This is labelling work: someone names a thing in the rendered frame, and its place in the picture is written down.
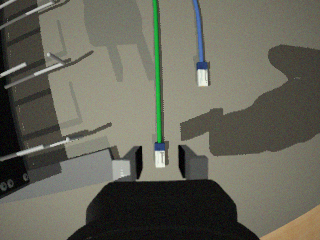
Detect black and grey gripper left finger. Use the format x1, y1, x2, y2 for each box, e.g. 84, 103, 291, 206
112, 146, 143, 182

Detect green patch cord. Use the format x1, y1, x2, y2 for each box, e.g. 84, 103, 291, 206
153, 0, 162, 143

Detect white plug with blue boot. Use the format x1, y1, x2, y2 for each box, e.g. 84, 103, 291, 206
196, 62, 208, 87

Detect white and dark blue cable plug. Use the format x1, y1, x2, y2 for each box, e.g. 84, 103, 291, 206
154, 142, 165, 167

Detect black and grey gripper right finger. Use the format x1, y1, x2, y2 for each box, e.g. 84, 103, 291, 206
178, 145, 208, 180

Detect blue patch cord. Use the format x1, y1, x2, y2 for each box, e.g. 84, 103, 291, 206
193, 0, 204, 62

